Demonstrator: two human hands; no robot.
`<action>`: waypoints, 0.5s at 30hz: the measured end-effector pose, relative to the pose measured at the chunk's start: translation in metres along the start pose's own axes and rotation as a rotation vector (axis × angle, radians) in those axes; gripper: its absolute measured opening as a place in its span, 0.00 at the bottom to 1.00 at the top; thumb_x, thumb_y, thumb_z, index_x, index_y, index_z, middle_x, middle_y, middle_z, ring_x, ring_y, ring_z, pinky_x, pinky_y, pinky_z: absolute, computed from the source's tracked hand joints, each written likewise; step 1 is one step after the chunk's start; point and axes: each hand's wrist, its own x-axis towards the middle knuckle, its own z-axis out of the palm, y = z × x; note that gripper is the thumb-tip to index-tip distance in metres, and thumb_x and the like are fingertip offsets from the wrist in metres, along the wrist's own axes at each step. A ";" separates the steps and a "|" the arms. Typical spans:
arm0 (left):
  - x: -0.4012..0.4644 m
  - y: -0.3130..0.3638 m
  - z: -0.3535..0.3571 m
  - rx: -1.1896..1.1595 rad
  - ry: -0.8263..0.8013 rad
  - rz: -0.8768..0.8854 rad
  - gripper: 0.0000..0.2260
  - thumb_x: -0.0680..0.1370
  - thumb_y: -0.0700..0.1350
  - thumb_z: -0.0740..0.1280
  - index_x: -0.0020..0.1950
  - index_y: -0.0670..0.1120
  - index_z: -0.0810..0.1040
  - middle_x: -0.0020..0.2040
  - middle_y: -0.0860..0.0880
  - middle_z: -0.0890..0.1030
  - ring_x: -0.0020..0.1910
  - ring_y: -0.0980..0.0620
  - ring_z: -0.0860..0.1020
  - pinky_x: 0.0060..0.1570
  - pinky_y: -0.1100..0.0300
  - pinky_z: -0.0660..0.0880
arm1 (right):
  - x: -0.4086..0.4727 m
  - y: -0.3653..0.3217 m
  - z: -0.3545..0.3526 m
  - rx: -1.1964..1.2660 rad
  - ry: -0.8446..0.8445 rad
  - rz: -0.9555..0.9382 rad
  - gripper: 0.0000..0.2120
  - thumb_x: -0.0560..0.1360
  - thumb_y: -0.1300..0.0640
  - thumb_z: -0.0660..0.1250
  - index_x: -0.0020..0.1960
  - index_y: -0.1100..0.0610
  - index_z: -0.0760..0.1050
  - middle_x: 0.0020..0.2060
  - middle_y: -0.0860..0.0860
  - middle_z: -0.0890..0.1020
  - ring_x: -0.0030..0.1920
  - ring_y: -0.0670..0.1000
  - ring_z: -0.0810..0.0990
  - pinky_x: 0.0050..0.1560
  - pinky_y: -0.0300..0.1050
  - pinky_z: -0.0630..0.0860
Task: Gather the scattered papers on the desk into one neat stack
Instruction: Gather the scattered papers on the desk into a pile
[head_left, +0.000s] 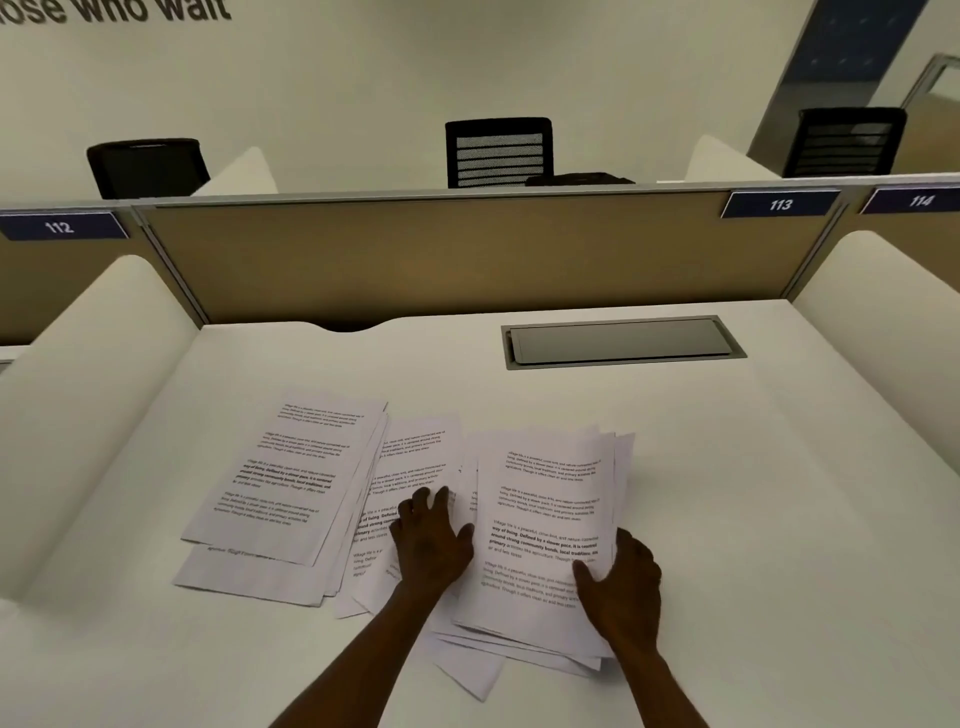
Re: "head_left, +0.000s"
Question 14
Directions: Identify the person's left hand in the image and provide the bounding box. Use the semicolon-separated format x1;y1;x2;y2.
389;485;476;601

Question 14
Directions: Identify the person's right hand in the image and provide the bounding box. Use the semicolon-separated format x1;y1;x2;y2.
572;527;664;661

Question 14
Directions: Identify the pile of printed white papers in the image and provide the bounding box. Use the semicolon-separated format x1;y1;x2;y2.
172;387;637;704

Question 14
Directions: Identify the person's left forearm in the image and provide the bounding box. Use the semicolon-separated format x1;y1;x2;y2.
268;581;445;728

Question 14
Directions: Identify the beige partition screen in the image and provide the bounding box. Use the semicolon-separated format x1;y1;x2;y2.
0;198;208;346
839;173;960;294
133;183;853;331

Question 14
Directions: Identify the white curved divider panel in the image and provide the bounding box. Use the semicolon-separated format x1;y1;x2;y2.
0;254;200;601
791;230;960;478
683;134;781;184
192;146;279;198

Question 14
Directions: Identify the black bag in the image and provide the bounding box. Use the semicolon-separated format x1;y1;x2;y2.
524;172;637;187

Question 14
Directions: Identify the blue number plate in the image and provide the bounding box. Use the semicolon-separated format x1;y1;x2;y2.
720;189;842;220
859;185;960;216
0;210;130;241

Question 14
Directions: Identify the black striped mesh office chair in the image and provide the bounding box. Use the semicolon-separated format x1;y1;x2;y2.
444;116;556;190
782;107;909;179

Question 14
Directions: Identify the black solid-back office chair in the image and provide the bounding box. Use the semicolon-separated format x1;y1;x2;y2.
86;137;211;201

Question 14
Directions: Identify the dark blue door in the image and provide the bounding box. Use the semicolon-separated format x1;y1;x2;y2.
746;0;931;155

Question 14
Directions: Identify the grey cable tray lid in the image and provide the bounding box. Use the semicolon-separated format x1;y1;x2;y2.
500;315;748;372

